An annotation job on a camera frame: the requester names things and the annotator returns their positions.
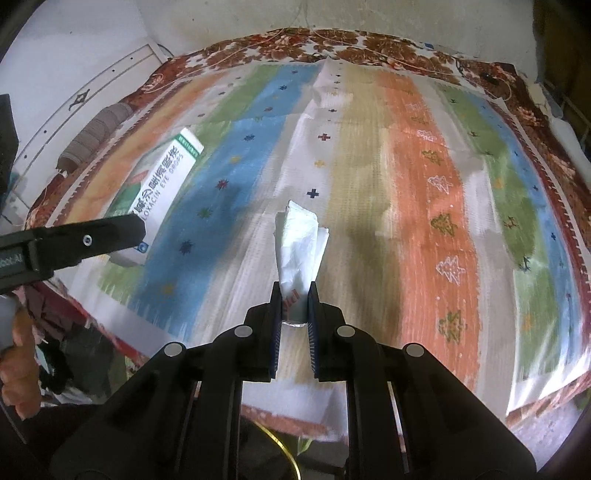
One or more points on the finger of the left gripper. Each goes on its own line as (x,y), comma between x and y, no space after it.
(67,245)

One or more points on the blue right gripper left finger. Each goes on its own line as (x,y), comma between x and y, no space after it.
(263,345)

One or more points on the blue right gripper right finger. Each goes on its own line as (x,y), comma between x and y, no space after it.
(323,323)

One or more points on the small silver sachet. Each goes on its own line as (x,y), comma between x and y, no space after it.
(300,248)

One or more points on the white green medicine box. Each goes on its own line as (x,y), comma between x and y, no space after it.
(150,189)

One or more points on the dark round trash bin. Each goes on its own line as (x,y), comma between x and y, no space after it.
(269,457)

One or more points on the person's left hand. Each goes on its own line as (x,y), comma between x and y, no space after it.
(20,370)

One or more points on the white bed headboard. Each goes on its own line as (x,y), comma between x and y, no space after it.
(41,143)

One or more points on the striped colourful woven mat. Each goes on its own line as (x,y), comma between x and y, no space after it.
(323,221)

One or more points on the white foam pieces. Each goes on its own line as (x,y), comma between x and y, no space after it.
(567,138)

